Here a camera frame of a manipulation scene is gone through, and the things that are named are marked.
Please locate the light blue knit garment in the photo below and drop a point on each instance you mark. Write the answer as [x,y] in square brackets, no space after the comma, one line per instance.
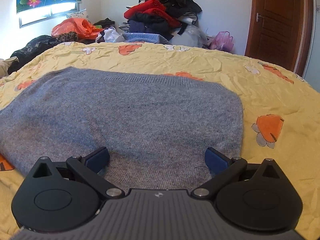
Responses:
[145,37]

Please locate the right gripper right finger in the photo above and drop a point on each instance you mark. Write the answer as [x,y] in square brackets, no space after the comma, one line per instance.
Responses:
[223,170]

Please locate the grey plastic bag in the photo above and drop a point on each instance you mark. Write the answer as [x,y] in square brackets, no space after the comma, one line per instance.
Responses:
[191,37]

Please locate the red garment on pile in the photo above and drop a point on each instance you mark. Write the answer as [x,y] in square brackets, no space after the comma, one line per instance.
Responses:
[152,7]

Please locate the brown wooden door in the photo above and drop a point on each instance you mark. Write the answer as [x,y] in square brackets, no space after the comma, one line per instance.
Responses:
[280,32]

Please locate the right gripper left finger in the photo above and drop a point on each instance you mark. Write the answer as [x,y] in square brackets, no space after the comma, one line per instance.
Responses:
[86,169]

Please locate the yellow carrot print quilt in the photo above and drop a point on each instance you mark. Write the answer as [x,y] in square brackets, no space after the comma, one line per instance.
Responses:
[281,110]

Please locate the navy dark clothes in pile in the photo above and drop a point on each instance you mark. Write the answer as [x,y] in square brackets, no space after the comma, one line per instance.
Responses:
[146,23]

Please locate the pink plastic bag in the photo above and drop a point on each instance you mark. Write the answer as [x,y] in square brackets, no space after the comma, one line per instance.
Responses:
[223,41]

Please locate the grey sequin sweater navy sleeves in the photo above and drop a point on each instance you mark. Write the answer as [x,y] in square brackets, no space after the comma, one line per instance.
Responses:
[155,127]

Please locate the dark floral garment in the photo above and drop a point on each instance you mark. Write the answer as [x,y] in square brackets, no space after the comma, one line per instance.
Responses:
[32,49]

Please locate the orange plastic bag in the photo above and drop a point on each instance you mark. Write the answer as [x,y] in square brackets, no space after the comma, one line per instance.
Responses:
[81,26]

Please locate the leopard print garment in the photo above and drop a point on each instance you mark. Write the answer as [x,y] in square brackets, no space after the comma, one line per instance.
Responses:
[67,37]

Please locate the white crumpled cloth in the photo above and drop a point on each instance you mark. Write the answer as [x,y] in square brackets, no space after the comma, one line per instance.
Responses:
[109,35]

